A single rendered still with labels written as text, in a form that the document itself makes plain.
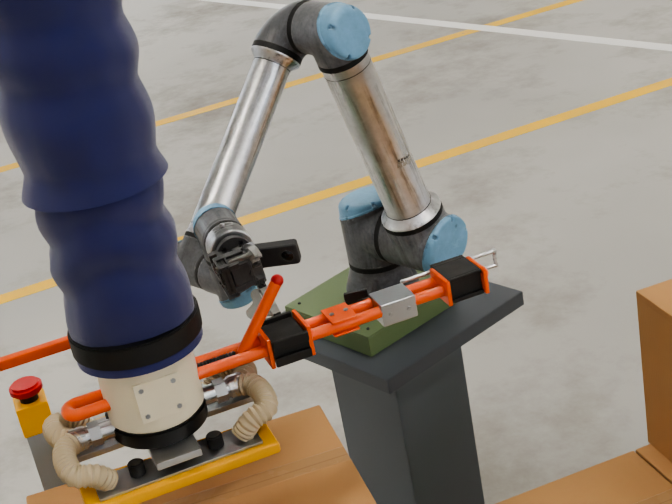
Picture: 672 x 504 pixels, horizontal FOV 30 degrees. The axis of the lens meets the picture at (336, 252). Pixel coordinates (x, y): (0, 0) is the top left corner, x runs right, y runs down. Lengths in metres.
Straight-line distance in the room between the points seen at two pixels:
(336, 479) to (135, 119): 0.78
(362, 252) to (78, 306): 1.20
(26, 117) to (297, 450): 0.87
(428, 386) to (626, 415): 0.99
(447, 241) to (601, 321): 1.71
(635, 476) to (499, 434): 1.20
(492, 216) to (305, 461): 3.25
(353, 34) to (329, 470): 0.93
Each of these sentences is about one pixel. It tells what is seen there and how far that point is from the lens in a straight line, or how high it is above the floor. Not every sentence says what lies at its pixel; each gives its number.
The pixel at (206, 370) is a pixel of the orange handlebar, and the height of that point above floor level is 1.22.
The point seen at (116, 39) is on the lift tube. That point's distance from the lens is 1.93.
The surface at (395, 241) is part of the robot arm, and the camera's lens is 2.99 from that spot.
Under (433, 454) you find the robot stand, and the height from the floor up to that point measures 0.36.
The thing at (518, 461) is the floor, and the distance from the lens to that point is 3.93.
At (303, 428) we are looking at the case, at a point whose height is 0.95.
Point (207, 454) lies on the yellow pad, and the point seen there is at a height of 1.11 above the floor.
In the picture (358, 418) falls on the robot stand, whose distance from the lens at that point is 3.39.
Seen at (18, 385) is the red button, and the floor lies 1.04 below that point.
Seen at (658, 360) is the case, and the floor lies 0.80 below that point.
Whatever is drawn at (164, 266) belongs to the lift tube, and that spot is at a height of 1.45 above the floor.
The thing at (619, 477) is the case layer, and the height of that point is 0.54.
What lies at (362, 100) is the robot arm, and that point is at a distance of 2.76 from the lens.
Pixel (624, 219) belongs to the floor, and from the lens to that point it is 5.36.
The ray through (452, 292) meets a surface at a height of 1.21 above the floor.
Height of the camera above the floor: 2.28
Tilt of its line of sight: 25 degrees down
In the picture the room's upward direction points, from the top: 11 degrees counter-clockwise
